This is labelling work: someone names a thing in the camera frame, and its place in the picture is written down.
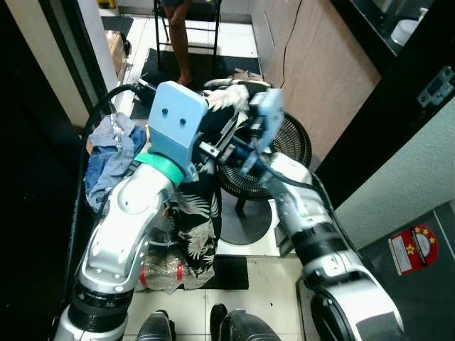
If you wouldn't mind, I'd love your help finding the black floral print shirt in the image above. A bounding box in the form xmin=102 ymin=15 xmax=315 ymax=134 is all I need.
xmin=166 ymin=77 xmax=275 ymax=279

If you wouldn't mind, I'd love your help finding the blue denim clothes pile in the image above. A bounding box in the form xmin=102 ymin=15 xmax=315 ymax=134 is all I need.
xmin=83 ymin=113 xmax=147 ymax=213

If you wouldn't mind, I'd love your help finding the grey washing machine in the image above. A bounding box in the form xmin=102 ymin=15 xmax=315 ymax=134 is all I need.
xmin=354 ymin=202 xmax=455 ymax=341

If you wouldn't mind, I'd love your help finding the black floor fan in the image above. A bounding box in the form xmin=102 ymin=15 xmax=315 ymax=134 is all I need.
xmin=216 ymin=112 xmax=313 ymax=247

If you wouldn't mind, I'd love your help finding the beige slipper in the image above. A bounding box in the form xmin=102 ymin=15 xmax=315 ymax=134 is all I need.
xmin=227 ymin=69 xmax=264 ymax=81

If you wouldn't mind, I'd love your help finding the large black floor mat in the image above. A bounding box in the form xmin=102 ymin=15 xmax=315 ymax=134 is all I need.
xmin=139 ymin=48 xmax=261 ymax=90

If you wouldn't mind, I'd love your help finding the person's bare leg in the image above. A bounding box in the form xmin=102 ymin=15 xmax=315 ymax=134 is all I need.
xmin=164 ymin=0 xmax=195 ymax=87

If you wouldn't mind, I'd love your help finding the black metal chair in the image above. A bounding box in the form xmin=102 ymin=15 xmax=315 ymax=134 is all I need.
xmin=152 ymin=0 xmax=222 ymax=76

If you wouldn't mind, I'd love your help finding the small black floor mat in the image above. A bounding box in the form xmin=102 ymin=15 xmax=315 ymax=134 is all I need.
xmin=209 ymin=255 xmax=250 ymax=291

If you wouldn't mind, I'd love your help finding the clear sack with red tape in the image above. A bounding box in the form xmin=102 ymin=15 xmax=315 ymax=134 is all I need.
xmin=138 ymin=244 xmax=215 ymax=293

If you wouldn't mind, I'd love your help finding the brown cardboard box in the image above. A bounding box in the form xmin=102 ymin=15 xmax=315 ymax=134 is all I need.
xmin=105 ymin=29 xmax=129 ymax=76

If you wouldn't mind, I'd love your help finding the silver door hinge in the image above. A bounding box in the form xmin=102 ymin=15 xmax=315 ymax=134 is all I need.
xmin=417 ymin=65 xmax=455 ymax=108

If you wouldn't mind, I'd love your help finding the black robot left leg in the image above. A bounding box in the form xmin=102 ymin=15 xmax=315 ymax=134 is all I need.
xmin=134 ymin=310 xmax=178 ymax=341

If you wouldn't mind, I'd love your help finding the red and white sticker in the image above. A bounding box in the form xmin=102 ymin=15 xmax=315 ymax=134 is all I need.
xmin=388 ymin=224 xmax=440 ymax=276

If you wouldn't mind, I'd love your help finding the white plastic bottle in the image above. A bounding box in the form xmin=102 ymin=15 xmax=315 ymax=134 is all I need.
xmin=390 ymin=8 xmax=429 ymax=45

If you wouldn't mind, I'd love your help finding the light blue right wrist camera mount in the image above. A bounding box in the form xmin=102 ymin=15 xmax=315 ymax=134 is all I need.
xmin=250 ymin=88 xmax=286 ymax=154

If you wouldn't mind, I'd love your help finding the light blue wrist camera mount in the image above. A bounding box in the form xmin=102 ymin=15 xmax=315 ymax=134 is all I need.
xmin=146 ymin=80 xmax=210 ymax=181
xmin=250 ymin=88 xmax=286 ymax=154

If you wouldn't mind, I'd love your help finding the light blue left wrist camera mount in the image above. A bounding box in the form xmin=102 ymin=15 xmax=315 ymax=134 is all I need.
xmin=146 ymin=80 xmax=210 ymax=181

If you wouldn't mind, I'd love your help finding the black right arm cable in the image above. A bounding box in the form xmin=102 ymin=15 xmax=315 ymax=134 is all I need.
xmin=245 ymin=146 xmax=346 ymax=246

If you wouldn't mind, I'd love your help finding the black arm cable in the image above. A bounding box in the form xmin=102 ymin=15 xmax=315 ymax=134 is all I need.
xmin=65 ymin=83 xmax=159 ymax=285
xmin=245 ymin=146 xmax=346 ymax=246

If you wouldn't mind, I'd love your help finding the thin black wall cable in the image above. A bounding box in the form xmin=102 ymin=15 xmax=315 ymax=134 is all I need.
xmin=280 ymin=0 xmax=304 ymax=90

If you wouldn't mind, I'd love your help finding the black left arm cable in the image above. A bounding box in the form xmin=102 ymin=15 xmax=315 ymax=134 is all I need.
xmin=65 ymin=83 xmax=159 ymax=285

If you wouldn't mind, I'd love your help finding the white and black door frame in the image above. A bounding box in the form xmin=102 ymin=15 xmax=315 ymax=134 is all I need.
xmin=41 ymin=0 xmax=119 ymax=119

